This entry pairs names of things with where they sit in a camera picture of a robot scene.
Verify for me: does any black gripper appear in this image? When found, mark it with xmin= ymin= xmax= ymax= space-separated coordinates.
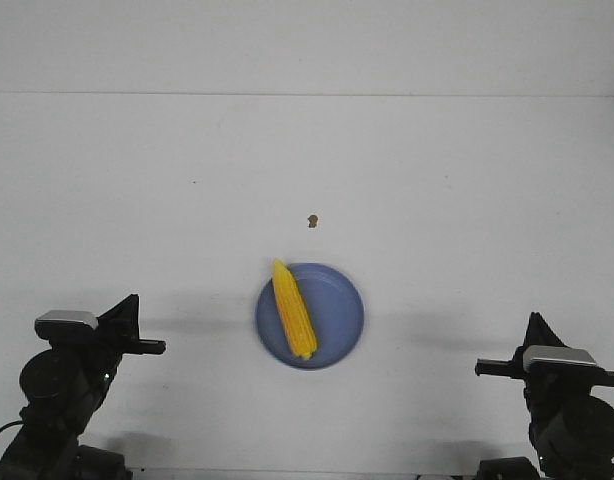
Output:
xmin=475 ymin=312 xmax=614 ymax=400
xmin=94 ymin=294 xmax=166 ymax=370

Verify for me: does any yellow corn cob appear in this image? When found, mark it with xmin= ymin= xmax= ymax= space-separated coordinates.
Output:
xmin=272 ymin=259 xmax=318 ymax=360

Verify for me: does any blue round plate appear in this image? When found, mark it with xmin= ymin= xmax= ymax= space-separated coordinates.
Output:
xmin=254 ymin=263 xmax=365 ymax=370

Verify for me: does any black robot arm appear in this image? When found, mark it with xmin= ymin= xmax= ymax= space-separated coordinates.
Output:
xmin=474 ymin=312 xmax=614 ymax=479
xmin=0 ymin=294 xmax=166 ymax=479

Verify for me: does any small brown table stain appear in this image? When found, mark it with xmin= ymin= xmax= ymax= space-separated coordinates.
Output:
xmin=307 ymin=214 xmax=319 ymax=229

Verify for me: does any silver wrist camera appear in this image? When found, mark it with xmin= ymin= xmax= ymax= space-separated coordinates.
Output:
xmin=522 ymin=345 xmax=598 ymax=372
xmin=34 ymin=310 xmax=98 ymax=343

